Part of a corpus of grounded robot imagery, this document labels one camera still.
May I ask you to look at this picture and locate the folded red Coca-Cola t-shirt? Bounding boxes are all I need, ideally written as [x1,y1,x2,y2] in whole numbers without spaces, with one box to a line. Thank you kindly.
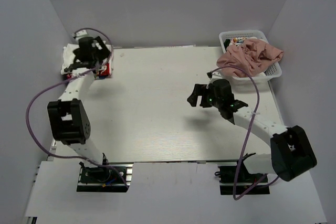
[61,61,113,79]

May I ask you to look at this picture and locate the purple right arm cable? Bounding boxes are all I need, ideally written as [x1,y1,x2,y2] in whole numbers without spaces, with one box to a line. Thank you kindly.
[206,66,280,201]

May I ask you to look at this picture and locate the pink t-shirt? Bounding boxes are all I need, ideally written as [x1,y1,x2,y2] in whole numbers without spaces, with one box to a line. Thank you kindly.
[216,39,284,78]

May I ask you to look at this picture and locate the white t-shirt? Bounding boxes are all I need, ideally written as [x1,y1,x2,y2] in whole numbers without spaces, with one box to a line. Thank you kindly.
[61,44,114,69]

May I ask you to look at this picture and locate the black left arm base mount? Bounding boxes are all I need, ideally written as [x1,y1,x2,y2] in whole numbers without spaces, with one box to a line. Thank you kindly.
[76,162,133,193]

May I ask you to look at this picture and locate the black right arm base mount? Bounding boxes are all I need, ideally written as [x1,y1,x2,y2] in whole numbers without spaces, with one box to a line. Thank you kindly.
[214,165,270,196]

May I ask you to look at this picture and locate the colourful garment in basket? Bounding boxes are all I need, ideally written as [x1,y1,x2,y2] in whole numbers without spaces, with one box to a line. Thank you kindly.
[224,37,247,49]

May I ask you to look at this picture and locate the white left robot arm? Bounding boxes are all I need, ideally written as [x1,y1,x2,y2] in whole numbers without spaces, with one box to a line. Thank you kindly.
[47,35,111,166]

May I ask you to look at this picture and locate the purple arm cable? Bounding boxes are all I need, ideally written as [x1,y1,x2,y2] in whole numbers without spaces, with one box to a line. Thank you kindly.
[26,27,129,189]
[206,66,280,201]

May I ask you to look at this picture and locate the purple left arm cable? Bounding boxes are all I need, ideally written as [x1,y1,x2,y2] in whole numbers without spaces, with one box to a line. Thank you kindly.
[26,27,129,189]

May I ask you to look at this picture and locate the white plastic laundry basket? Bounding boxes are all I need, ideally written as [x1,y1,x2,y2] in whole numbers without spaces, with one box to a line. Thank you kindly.
[218,30,282,84]

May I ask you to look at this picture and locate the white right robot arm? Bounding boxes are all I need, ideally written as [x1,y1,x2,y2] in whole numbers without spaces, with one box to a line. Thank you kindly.
[187,79,317,182]

